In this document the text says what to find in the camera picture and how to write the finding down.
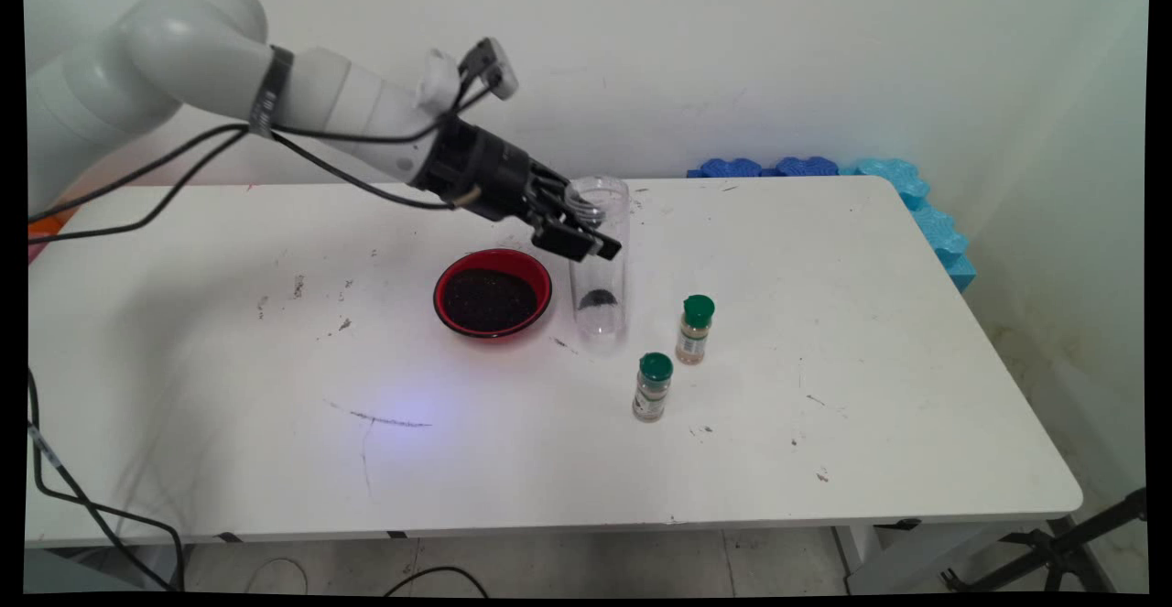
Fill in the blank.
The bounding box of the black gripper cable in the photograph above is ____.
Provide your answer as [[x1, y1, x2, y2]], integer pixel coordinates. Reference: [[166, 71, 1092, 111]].
[[25, 131, 482, 244]]

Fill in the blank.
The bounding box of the light blue foam strip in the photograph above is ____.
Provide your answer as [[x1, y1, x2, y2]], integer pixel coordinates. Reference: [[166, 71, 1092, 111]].
[[839, 157, 978, 294]]

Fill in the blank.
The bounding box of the black tripod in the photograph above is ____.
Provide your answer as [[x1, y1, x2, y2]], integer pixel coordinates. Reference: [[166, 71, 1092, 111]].
[[941, 488, 1148, 594]]

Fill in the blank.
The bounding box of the dark blue foam piece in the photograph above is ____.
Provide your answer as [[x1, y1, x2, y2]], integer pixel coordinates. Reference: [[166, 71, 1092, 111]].
[[776, 156, 841, 178], [687, 157, 777, 179]]

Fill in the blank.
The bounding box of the green-lidded spice bottle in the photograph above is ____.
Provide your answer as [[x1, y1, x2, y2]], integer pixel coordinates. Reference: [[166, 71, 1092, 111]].
[[632, 352, 675, 424], [675, 294, 716, 366]]

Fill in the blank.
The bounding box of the black tagged cable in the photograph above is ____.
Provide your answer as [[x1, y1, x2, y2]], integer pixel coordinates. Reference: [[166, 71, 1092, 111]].
[[25, 367, 187, 593]]

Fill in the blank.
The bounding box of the red bowl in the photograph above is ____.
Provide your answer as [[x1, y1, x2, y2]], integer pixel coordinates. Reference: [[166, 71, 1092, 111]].
[[433, 248, 554, 341]]

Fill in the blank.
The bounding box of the black floor cable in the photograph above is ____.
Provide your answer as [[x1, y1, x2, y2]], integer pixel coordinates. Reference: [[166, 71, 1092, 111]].
[[383, 566, 491, 599]]

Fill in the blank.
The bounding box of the clear plastic jar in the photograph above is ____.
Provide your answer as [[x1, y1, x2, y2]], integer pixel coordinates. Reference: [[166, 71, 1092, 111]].
[[565, 175, 632, 339]]

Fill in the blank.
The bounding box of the black camera cable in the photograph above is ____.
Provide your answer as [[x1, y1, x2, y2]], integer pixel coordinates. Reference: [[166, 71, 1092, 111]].
[[25, 49, 500, 224]]

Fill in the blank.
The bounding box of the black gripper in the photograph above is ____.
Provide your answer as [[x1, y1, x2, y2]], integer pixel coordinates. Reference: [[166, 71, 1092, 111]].
[[409, 115, 624, 264]]

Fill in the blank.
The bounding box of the orange box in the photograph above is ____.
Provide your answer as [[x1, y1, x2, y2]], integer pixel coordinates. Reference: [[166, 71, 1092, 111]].
[[27, 207, 76, 266]]

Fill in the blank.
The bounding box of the thin grey cable loop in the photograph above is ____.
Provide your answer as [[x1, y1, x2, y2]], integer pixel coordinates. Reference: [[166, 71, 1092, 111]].
[[249, 556, 313, 595]]

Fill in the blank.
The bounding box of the black arm strap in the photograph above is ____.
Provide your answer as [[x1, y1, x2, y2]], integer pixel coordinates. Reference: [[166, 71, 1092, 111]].
[[247, 44, 297, 140]]

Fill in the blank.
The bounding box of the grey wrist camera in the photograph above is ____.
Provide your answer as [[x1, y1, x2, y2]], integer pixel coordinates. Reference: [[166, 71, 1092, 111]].
[[458, 37, 520, 103]]

